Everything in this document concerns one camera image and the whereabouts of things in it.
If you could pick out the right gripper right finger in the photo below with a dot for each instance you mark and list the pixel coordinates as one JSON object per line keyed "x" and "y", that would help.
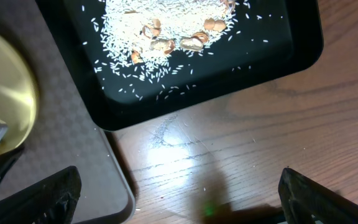
{"x": 303, "y": 199}

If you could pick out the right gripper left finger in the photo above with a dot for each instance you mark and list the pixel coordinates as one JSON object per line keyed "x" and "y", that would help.
{"x": 51, "y": 200}

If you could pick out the yellow plate bowl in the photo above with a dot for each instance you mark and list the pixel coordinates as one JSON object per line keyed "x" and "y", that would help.
{"x": 19, "y": 95}

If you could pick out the pile of rice grains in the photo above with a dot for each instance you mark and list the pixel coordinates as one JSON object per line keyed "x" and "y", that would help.
{"x": 258, "y": 28}

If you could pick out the black food waste tray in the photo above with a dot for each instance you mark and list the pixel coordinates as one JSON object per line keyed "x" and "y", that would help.
{"x": 303, "y": 50}

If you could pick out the brown serving tray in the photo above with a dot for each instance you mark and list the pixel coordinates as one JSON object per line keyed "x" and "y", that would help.
{"x": 64, "y": 133}

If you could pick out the nut shell scraps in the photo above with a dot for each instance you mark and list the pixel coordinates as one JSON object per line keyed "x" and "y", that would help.
{"x": 152, "y": 30}

